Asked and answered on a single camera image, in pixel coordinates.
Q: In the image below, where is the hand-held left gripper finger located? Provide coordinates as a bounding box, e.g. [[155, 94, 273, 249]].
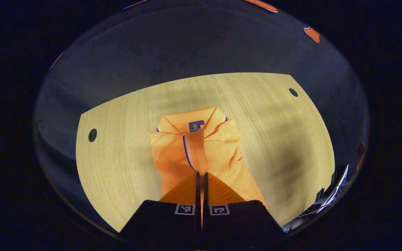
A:
[[119, 172, 201, 245], [203, 172, 285, 245]]

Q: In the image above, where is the orange T-shirt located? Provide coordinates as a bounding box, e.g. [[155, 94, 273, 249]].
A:
[[149, 106, 268, 227]]

